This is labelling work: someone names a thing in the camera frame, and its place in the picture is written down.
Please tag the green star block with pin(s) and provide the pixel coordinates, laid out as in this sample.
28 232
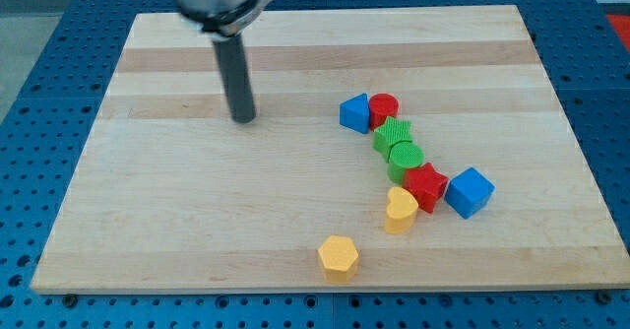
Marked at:
392 132

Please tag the wooden board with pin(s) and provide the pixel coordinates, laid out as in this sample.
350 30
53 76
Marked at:
171 197

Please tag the yellow hexagon block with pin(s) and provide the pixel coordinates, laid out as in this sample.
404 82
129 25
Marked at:
338 258

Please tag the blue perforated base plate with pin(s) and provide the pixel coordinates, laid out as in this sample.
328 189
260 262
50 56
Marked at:
44 132

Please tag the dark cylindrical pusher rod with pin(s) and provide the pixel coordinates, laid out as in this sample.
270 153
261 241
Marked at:
232 63

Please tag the green circle block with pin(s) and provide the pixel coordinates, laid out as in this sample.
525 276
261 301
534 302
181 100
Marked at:
403 156

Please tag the blue cube block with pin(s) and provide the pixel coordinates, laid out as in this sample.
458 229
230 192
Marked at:
469 192

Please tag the blue triangle block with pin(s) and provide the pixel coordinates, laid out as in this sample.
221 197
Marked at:
355 114

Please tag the yellow heart block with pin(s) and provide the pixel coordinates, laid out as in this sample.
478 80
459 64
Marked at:
401 210

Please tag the red star block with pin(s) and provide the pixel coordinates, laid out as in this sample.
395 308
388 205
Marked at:
426 184

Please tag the red circle block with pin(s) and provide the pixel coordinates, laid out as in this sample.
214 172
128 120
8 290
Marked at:
381 106

